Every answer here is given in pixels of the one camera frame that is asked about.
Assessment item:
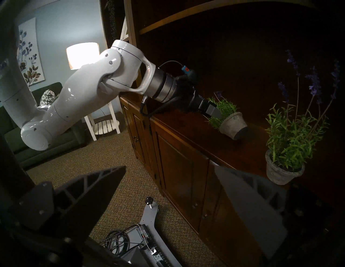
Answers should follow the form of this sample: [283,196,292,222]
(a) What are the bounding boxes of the dark trailing plant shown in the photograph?
[104,0,118,41]

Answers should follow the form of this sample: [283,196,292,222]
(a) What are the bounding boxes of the black power cord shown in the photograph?
[104,226,146,256]

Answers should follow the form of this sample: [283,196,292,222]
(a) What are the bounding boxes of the grey power strip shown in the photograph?
[137,223,173,267]

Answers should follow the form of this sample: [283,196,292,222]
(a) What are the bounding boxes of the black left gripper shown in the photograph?
[176,75,223,120]

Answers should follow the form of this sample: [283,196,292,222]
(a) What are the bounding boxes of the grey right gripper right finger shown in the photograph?
[214,166,289,261]

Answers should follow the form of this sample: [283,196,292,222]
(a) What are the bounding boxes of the dark wooden shelf cabinet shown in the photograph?
[100,0,345,267]

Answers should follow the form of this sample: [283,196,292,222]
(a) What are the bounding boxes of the grey metal robot base plate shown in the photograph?
[127,203,184,267]

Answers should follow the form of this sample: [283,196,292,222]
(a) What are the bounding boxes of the botanical wall art print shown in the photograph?
[17,17,46,87]

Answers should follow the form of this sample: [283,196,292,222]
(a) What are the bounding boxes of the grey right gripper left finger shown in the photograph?
[53,166,127,240]

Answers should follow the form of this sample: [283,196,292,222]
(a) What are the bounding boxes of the patterned throw pillow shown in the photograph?
[40,89,59,107]

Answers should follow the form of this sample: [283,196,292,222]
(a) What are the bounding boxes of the dark green sofa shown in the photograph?
[0,82,88,170]

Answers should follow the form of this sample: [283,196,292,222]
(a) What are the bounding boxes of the floor lamp with white shade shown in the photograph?
[66,43,100,71]

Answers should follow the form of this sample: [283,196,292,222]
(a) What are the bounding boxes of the fake lavender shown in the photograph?
[265,50,341,185]
[208,90,248,140]

